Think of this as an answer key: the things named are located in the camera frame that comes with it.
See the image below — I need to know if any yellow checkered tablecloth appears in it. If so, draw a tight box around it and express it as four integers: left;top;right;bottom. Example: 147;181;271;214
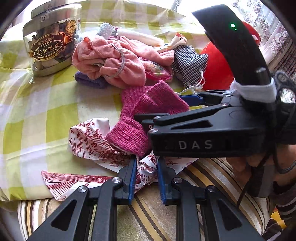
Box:
1;1;208;202

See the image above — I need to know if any glass jar with metal lid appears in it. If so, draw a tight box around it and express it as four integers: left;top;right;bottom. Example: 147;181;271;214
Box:
23;1;82;77

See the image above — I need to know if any red white patterned cloth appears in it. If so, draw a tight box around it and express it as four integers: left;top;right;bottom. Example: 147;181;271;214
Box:
41;117;200;202

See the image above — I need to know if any purple knitted cloth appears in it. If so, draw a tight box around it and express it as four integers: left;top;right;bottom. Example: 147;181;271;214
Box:
74;71;108;89

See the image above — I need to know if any pink fleece cloth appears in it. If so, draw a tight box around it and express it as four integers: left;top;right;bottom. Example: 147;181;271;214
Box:
72;36;175;89

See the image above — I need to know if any magenta knitted glove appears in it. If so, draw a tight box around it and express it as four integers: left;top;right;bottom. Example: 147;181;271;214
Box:
105;81;189;157

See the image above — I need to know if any person's right hand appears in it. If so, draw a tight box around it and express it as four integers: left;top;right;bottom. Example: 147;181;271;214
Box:
226;143;296;197

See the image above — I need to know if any red thermos flask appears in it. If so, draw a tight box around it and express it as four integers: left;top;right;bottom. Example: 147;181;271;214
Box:
201;21;261;90

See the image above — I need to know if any black white checkered mask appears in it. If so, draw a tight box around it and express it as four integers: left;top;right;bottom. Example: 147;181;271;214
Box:
171;45;208;88

